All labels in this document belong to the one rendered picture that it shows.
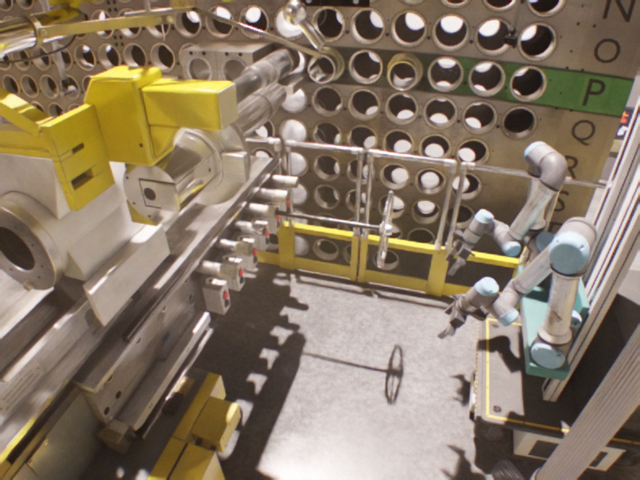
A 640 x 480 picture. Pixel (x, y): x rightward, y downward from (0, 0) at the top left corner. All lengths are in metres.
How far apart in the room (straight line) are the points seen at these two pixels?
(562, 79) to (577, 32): 0.31
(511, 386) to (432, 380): 0.51
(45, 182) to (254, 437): 1.61
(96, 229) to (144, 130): 0.41
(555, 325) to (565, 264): 0.26
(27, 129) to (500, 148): 2.97
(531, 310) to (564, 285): 0.61
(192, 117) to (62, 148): 0.34
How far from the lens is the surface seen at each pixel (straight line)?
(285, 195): 2.38
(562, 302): 1.55
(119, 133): 1.29
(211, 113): 1.11
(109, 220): 1.53
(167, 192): 1.31
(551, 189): 1.95
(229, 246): 2.02
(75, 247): 1.43
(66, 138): 1.24
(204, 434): 1.72
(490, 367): 2.34
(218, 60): 3.25
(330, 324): 2.82
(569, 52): 3.30
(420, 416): 2.46
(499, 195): 3.60
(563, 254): 1.43
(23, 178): 1.40
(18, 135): 1.34
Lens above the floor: 2.05
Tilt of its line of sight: 35 degrees down
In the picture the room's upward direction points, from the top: straight up
